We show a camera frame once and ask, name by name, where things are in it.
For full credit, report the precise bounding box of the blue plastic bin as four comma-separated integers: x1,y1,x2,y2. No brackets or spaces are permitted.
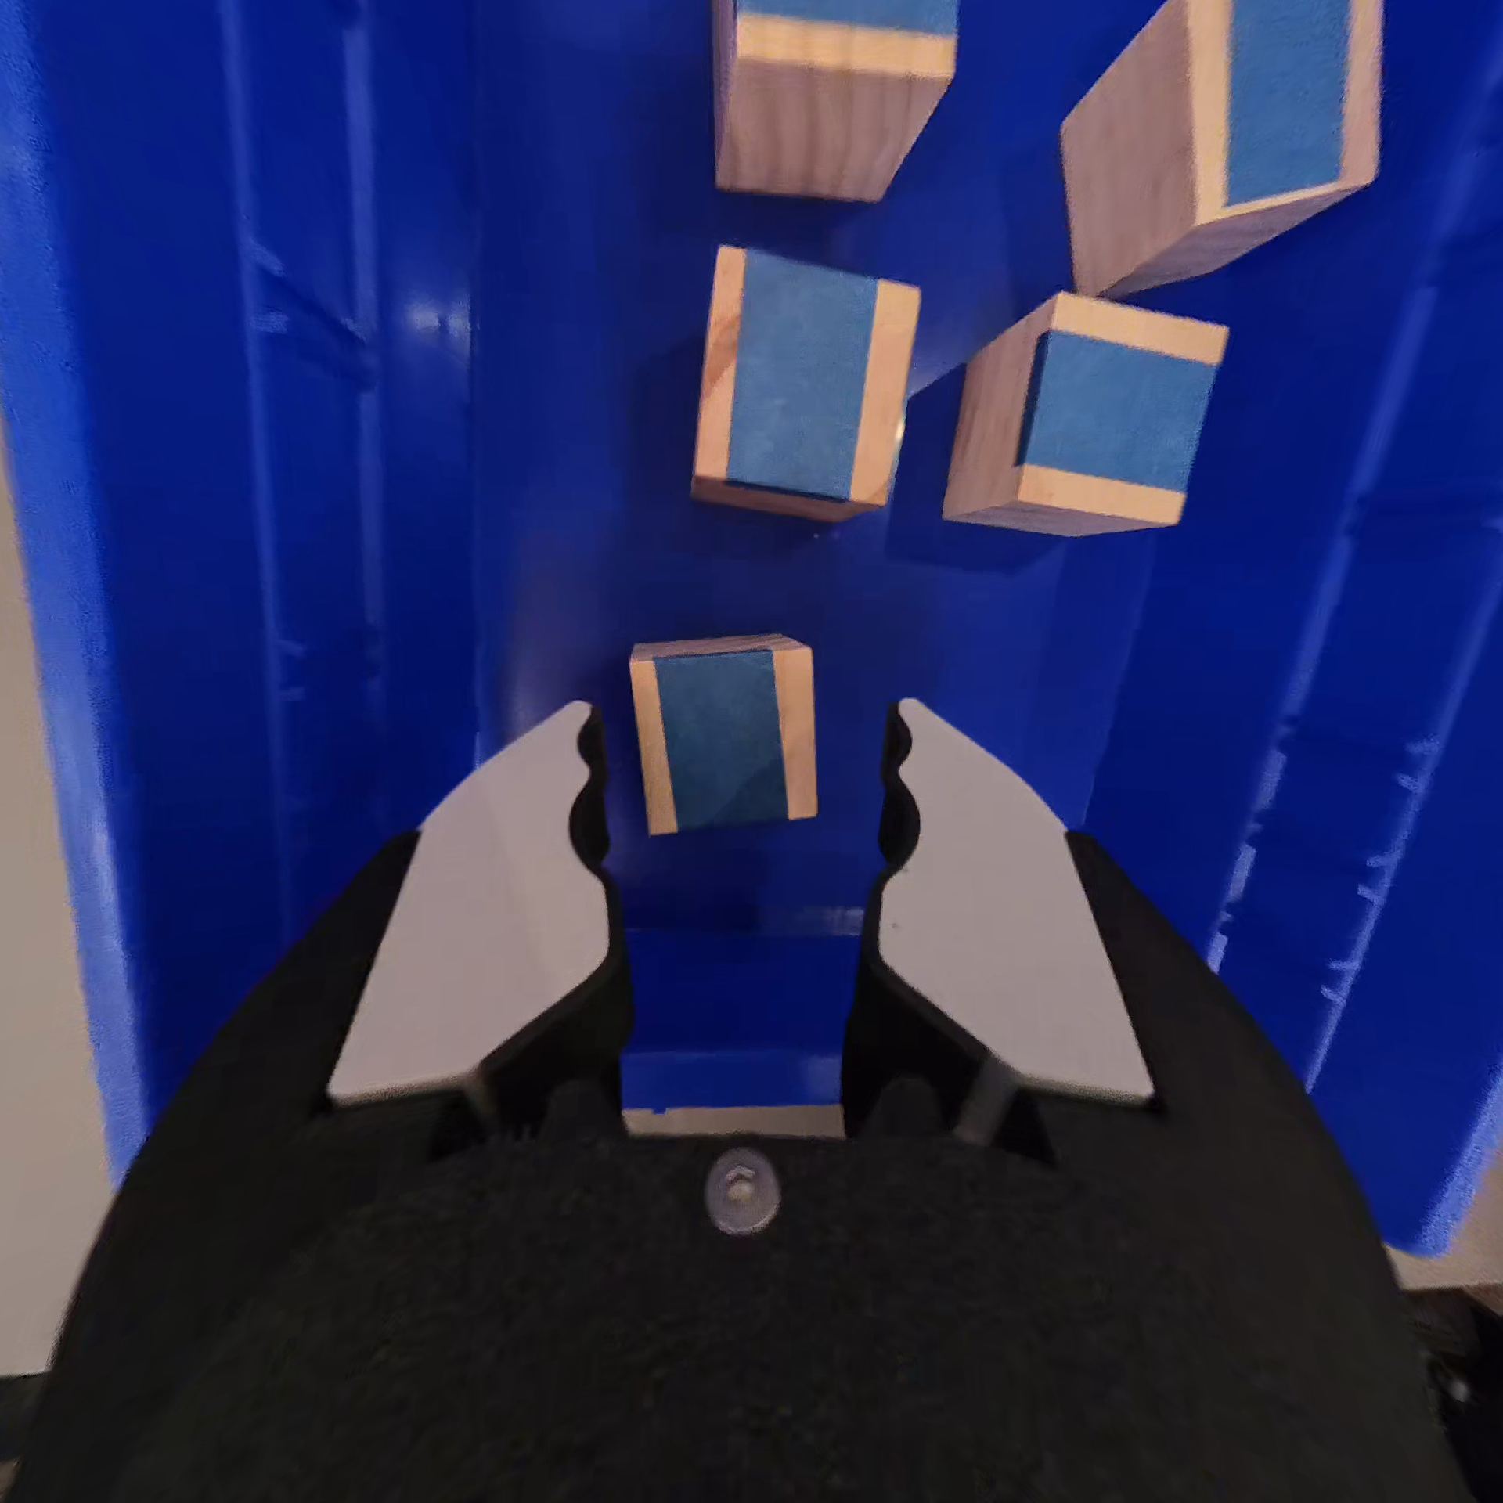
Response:
0,0,1503,1257

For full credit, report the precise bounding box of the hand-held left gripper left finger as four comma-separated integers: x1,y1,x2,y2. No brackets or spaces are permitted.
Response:
326,701,636,1130

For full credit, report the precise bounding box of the wooden cube with blue stripe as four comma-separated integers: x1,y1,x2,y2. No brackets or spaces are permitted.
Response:
629,633,818,837

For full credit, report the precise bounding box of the person's body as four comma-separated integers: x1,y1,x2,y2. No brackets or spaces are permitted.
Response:
1398,1289,1503,1503

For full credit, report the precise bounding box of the group of wooden cubes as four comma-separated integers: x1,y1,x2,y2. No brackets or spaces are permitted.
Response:
691,0,1386,538

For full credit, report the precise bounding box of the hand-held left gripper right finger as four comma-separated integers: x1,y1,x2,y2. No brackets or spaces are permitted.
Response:
845,697,1160,1144

